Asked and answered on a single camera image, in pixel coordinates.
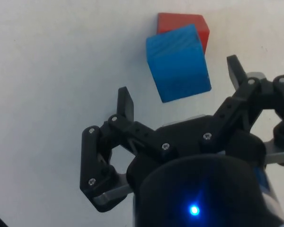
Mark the blue cube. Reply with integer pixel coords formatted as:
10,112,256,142
145,24,212,103

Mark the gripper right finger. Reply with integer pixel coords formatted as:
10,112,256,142
198,54,284,161

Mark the red cube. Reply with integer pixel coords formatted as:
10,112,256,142
156,12,210,54

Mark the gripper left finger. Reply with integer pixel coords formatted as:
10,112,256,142
79,86,178,212

